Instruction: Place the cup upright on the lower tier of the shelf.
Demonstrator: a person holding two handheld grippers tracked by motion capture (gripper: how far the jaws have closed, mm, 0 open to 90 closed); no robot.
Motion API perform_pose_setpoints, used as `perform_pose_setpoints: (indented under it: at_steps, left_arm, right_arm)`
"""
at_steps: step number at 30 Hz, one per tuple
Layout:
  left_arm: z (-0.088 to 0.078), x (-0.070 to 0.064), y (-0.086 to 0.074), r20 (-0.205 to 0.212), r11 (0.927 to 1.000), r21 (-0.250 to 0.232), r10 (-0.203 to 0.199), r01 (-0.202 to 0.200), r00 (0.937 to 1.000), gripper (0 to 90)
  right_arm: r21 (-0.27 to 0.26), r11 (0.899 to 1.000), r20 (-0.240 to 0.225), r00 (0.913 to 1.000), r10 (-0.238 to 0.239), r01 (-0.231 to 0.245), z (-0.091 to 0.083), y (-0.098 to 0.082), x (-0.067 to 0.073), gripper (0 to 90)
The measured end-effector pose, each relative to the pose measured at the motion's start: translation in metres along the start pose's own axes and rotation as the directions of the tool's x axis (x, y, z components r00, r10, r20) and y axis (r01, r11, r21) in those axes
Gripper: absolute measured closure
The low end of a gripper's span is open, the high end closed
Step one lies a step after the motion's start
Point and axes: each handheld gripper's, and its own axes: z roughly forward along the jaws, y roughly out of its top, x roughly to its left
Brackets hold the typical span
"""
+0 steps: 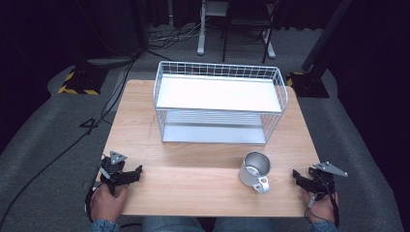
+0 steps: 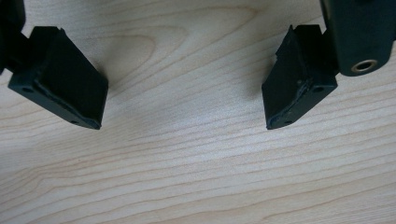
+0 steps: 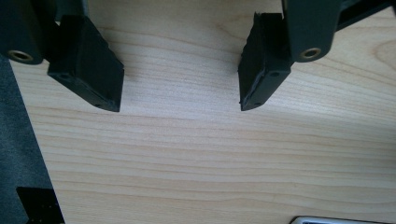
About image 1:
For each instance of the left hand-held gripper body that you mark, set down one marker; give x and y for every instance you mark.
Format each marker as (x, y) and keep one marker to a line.
(112, 166)

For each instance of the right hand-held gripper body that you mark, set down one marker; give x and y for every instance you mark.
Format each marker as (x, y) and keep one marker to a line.
(324, 179)

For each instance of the person's right hand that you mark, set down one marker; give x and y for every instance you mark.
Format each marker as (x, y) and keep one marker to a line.
(320, 208)

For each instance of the person's left hand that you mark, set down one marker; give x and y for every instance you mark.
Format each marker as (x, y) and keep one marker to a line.
(106, 203)

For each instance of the silver metal cup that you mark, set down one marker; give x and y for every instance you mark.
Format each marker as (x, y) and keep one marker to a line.
(254, 172)

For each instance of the person's legs in jeans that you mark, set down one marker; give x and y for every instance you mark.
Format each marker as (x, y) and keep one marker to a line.
(206, 225)

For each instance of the black base with striped tape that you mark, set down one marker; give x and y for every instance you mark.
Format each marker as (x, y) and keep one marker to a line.
(83, 80)

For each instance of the black slanted stand with base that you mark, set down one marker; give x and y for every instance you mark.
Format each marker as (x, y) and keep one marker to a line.
(311, 72)

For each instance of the white metal stand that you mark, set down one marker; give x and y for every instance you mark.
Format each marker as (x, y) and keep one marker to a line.
(202, 29)

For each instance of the black folding chair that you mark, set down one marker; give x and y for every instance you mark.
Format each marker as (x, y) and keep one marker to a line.
(248, 22)

